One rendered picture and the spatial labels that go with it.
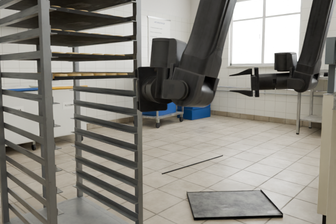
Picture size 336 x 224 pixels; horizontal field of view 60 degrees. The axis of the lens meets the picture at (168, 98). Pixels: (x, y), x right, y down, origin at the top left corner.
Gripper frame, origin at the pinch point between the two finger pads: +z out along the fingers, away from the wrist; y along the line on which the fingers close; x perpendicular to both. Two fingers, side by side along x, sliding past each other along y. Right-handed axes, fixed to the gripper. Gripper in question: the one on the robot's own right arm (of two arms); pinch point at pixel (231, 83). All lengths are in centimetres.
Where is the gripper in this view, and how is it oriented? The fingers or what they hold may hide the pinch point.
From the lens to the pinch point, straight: 106.6
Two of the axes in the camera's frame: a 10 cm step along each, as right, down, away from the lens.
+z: -9.7, 0.3, 2.5
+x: 2.5, -0.7, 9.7
